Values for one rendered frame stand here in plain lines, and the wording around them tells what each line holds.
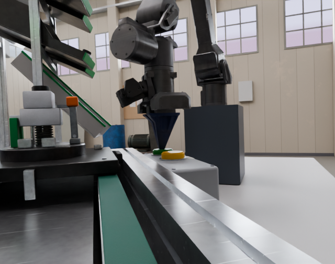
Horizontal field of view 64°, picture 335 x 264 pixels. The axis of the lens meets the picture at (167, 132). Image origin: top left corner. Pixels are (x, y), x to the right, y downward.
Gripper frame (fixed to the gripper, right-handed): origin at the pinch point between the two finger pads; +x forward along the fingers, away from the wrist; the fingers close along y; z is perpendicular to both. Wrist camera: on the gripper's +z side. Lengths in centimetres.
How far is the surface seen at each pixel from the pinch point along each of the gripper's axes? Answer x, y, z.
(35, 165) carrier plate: 3.7, 10.2, 20.7
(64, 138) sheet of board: 40, -925, 107
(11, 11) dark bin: -31, -25, 31
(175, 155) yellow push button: 3.7, 8.9, 0.0
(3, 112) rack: -7, -54, 42
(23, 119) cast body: -3.0, 0.6, 24.0
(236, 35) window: -235, -618, -379
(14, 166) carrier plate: 3.7, 9.8, 23.4
